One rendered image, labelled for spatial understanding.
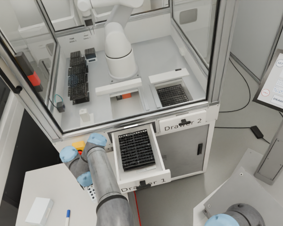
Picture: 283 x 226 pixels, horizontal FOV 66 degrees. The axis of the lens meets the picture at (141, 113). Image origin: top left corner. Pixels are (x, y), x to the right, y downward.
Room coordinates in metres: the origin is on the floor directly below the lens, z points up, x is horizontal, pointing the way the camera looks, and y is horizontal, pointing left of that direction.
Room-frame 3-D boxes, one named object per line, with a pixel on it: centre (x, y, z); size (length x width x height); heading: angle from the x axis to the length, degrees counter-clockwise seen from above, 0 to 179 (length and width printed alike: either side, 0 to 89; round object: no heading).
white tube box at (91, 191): (0.56, 0.34, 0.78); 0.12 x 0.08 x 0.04; 24
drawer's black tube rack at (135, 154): (0.70, 0.07, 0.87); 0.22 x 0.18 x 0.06; 3
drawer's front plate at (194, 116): (0.83, -0.24, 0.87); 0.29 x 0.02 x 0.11; 93
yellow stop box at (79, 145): (0.79, 0.41, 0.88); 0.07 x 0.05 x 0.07; 93
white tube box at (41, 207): (0.49, 0.64, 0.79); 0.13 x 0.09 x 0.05; 163
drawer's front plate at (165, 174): (0.50, 0.06, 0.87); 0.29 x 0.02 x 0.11; 93
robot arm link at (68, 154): (0.56, 0.35, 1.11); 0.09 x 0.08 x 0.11; 34
